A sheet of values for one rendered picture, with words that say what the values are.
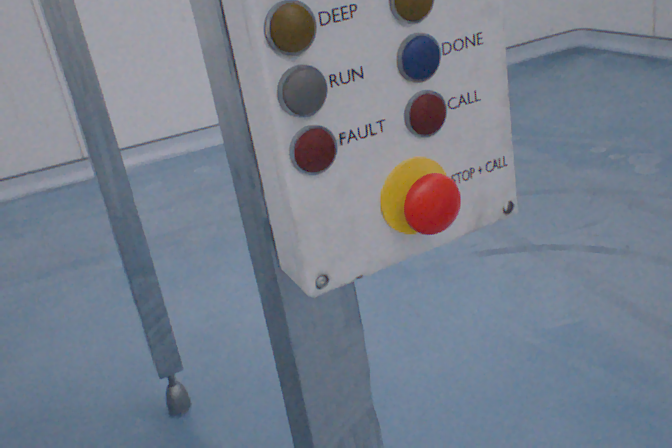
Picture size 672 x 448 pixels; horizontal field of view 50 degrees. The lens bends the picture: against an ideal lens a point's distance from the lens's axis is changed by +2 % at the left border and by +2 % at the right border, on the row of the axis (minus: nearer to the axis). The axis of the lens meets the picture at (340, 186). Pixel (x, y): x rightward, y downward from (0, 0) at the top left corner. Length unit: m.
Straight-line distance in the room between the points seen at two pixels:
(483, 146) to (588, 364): 1.38
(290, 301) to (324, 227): 0.10
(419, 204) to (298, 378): 0.19
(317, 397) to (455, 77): 0.27
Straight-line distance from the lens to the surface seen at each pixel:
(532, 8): 4.69
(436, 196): 0.44
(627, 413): 1.71
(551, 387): 1.76
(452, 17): 0.46
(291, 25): 0.40
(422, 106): 0.45
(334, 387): 0.57
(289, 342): 0.54
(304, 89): 0.40
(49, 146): 3.86
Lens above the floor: 1.10
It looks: 22 degrees down
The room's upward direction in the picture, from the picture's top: 10 degrees counter-clockwise
